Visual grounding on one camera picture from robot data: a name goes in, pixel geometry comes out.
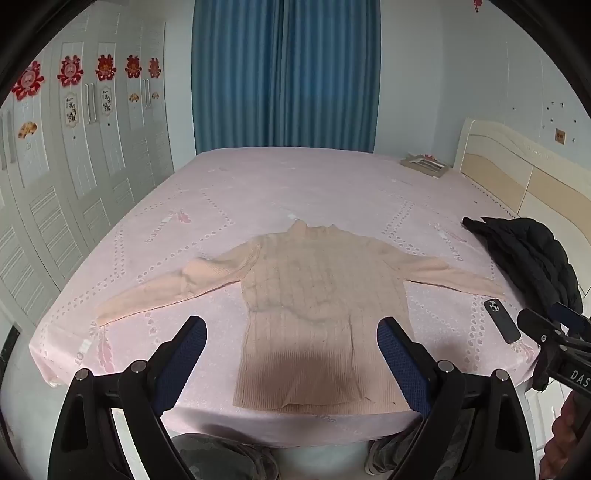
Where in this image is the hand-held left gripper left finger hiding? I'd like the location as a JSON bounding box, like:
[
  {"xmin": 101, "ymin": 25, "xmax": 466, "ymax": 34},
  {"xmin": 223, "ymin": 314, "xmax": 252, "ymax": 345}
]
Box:
[{"xmin": 47, "ymin": 316, "xmax": 208, "ymax": 480}]

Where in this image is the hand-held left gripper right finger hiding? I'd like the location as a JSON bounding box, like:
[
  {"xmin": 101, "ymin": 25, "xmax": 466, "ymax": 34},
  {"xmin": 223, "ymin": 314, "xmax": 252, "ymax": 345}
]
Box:
[{"xmin": 376, "ymin": 316, "xmax": 541, "ymax": 480}]

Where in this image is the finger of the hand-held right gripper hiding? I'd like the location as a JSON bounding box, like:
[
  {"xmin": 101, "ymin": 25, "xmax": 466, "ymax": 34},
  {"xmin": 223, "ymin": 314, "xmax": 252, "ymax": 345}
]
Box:
[
  {"xmin": 551, "ymin": 301, "xmax": 591, "ymax": 340},
  {"xmin": 517, "ymin": 308, "xmax": 571, "ymax": 392}
]

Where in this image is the beige knit sweater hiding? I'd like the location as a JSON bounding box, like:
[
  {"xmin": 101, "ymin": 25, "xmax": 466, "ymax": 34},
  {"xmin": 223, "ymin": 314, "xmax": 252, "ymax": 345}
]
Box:
[{"xmin": 95, "ymin": 219, "xmax": 509, "ymax": 414}]

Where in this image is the person's right hand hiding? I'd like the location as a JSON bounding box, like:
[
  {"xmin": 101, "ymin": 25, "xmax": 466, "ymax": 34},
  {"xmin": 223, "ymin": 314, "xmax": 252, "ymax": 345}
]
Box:
[{"xmin": 539, "ymin": 392, "xmax": 591, "ymax": 480}]

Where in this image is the black smartphone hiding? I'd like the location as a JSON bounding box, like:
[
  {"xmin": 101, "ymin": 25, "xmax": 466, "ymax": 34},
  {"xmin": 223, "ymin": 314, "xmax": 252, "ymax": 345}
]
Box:
[{"xmin": 483, "ymin": 298, "xmax": 522, "ymax": 344}]

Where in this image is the black puffer jacket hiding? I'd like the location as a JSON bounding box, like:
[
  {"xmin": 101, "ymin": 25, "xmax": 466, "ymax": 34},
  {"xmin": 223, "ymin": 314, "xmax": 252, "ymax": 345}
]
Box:
[{"xmin": 462, "ymin": 216, "xmax": 583, "ymax": 319}]

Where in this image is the cream bed headboard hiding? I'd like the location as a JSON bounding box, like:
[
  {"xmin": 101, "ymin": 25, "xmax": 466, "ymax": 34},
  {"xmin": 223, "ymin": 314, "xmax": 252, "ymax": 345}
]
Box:
[{"xmin": 452, "ymin": 117, "xmax": 591, "ymax": 241}]

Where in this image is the pink patterned bed sheet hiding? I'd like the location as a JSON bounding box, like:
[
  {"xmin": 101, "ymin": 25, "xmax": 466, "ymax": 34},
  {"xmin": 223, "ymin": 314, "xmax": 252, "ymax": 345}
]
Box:
[{"xmin": 28, "ymin": 147, "xmax": 550, "ymax": 448}]

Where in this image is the flat cardboard box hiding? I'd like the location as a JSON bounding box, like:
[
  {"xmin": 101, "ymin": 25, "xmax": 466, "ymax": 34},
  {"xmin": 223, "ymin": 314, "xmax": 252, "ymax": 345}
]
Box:
[{"xmin": 399, "ymin": 154, "xmax": 452, "ymax": 178}]

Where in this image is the white wardrobe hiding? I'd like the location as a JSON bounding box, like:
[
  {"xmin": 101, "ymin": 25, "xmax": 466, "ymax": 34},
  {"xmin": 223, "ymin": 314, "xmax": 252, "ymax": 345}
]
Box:
[{"xmin": 0, "ymin": 9, "xmax": 175, "ymax": 370}]

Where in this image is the blue curtain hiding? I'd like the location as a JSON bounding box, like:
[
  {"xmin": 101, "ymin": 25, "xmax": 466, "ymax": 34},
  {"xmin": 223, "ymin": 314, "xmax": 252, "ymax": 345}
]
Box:
[{"xmin": 191, "ymin": 0, "xmax": 382, "ymax": 155}]

